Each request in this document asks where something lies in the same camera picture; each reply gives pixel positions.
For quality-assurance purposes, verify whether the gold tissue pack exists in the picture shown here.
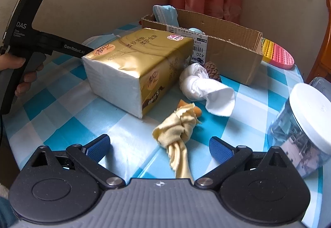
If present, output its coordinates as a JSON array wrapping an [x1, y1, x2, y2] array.
[[81, 28, 194, 118]]

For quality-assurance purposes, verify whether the white face mask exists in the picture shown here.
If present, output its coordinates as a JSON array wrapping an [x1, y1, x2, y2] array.
[[82, 33, 117, 48]]

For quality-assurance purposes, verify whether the blue checkered tablecloth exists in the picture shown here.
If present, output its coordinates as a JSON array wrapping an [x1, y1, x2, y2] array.
[[2, 20, 324, 228]]

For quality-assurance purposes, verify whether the white sock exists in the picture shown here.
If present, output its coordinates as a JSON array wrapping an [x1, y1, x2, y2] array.
[[179, 64, 236, 117]]

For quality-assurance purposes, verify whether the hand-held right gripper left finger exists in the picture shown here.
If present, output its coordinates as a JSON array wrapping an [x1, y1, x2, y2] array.
[[24, 134, 126, 190]]

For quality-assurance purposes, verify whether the rainbow silicone bubble toy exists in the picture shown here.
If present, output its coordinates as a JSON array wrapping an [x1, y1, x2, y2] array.
[[261, 38, 295, 70]]

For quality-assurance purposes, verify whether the brown pine cone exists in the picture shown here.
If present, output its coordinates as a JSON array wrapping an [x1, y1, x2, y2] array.
[[204, 62, 222, 83]]

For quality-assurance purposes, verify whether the blue patterned bedsheet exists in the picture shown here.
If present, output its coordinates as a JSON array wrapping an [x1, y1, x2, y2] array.
[[309, 77, 331, 94]]

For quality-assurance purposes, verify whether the clear jar with white lid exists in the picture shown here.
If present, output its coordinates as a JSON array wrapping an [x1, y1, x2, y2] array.
[[267, 83, 331, 179]]

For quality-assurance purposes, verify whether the pile of binder clips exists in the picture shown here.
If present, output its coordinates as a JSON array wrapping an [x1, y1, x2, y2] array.
[[269, 114, 329, 178]]

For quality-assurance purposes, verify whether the black cable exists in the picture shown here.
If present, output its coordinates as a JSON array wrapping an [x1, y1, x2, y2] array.
[[0, 114, 5, 159]]

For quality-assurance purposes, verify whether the yellow cloth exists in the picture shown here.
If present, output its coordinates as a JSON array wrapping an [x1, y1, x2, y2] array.
[[152, 103, 203, 185]]

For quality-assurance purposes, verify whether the wooden headboard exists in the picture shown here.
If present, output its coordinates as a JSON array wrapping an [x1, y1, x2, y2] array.
[[306, 0, 331, 84]]

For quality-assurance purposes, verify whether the person's left hand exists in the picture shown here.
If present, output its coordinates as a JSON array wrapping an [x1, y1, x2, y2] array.
[[0, 52, 45, 92]]

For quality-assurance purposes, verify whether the blue face mask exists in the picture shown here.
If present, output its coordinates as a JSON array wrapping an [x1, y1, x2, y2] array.
[[152, 5, 180, 27]]

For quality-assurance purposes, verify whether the brown cardboard box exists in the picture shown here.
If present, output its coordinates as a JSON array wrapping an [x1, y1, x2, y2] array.
[[141, 8, 264, 86]]

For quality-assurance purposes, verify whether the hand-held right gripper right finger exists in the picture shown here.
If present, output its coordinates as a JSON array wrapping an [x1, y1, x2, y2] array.
[[194, 136, 294, 190]]

